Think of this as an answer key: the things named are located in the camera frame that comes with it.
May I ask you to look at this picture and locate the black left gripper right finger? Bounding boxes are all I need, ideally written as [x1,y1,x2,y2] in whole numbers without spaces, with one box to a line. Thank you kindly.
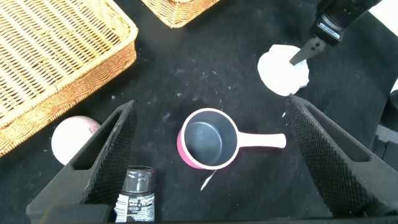
[285,93,398,218]

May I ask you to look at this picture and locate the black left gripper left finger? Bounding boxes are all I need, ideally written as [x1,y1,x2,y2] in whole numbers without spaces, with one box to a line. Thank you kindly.
[25,99,138,223]

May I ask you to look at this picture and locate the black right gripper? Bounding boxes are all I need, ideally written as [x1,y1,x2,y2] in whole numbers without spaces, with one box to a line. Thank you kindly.
[289,0,382,67]

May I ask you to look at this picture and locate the large wicker basket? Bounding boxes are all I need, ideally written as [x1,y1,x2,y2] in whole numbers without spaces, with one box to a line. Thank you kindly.
[0,0,139,158]

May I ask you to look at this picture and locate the pale purple egg-shaped ball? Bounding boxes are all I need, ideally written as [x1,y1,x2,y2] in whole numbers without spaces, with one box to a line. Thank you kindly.
[50,115,101,166]

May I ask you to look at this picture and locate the black tube with printed label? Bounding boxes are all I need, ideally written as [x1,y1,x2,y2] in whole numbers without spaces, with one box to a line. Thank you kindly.
[114,166,156,223]

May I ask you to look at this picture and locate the black tablecloth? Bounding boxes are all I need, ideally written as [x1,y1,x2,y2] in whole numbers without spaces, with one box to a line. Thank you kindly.
[0,0,398,224]

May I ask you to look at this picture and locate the long white paper sliver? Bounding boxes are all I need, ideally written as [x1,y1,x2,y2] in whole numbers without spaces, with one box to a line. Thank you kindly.
[200,169,218,192]

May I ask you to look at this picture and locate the pink saucepan with dark inside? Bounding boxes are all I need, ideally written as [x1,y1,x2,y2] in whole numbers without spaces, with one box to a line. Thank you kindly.
[176,108,287,170]

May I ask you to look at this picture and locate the wicker basket with brown handles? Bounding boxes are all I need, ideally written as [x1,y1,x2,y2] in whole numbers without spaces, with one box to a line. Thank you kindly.
[140,0,221,29]

